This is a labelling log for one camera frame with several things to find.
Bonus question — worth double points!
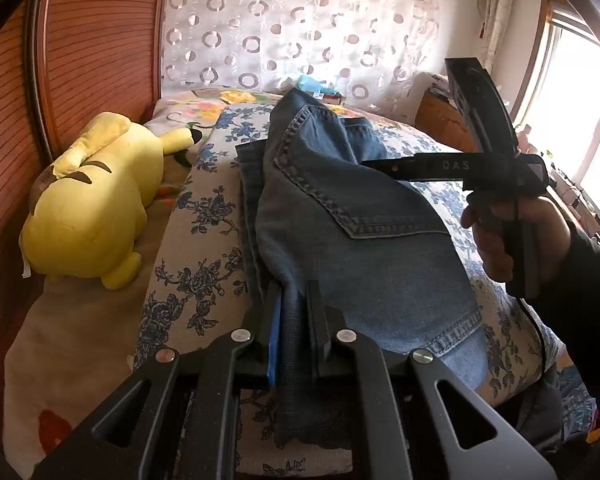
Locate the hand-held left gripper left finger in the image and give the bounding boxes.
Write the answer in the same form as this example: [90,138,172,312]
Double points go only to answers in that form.
[32,280,283,480]

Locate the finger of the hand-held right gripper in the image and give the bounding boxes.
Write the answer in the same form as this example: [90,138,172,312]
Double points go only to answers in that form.
[361,156,444,183]

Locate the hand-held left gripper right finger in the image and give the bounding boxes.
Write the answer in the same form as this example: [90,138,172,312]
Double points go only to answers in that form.
[305,280,556,480]

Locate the blue denim pants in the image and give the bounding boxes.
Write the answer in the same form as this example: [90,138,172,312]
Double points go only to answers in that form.
[235,87,491,451]

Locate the person's right forearm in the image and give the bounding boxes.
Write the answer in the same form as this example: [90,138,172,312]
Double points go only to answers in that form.
[520,220,600,411]

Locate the person's right hand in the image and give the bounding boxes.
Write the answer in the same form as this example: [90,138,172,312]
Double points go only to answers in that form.
[461,195,573,292]

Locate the wooden cabinet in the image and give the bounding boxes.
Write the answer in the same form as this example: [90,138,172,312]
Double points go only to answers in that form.
[414,80,600,266]

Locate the stack of papers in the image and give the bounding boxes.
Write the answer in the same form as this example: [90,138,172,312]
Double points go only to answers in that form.
[427,74,453,98]

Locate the window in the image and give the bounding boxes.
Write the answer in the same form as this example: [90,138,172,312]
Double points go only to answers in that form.
[510,0,600,221]

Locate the cream curtain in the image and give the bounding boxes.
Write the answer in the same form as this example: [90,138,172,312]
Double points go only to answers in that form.
[480,0,516,61]

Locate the blue floral bed sheet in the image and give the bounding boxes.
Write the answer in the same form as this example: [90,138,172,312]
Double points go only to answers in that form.
[132,102,566,478]

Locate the white circle-pattern curtain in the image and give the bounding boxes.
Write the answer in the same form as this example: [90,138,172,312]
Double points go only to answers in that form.
[160,0,481,126]

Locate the yellow plush toy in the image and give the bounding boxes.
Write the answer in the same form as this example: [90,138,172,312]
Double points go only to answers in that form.
[20,112,203,291]

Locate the person's grey clothing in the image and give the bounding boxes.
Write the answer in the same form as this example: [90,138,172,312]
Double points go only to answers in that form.
[515,375,600,456]

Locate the wooden headboard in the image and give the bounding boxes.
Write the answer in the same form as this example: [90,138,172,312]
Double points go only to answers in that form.
[0,0,171,411]

